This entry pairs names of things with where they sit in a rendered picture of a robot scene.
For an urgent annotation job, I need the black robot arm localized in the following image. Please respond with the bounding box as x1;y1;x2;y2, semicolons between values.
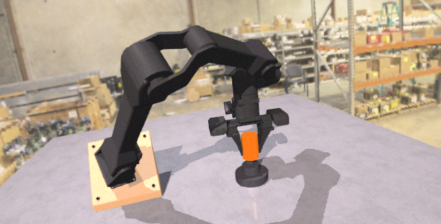
94;26;282;190

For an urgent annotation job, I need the orange knob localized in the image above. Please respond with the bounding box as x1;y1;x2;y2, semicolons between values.
241;132;259;161

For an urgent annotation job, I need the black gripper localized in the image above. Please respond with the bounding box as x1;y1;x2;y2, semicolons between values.
208;92;289;156

